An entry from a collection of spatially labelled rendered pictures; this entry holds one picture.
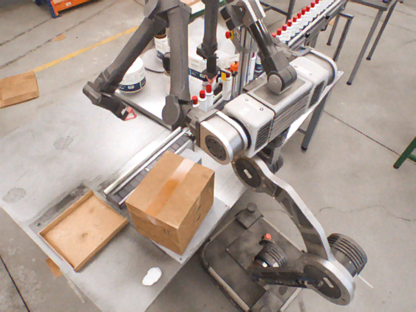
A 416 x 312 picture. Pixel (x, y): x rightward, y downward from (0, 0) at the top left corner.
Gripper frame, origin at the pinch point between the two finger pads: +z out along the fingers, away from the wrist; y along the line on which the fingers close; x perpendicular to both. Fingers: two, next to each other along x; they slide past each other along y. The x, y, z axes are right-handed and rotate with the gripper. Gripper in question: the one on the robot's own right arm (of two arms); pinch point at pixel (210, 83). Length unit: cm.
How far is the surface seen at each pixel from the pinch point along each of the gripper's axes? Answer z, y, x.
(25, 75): 101, 18, -252
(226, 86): 2.2, -5.7, 7.3
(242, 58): -25.4, 1.0, 20.2
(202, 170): -10, 59, 42
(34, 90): 102, 26, -221
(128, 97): 14, 30, -43
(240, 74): -15.9, 1.0, 20.2
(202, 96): -4.8, 17.0, 7.6
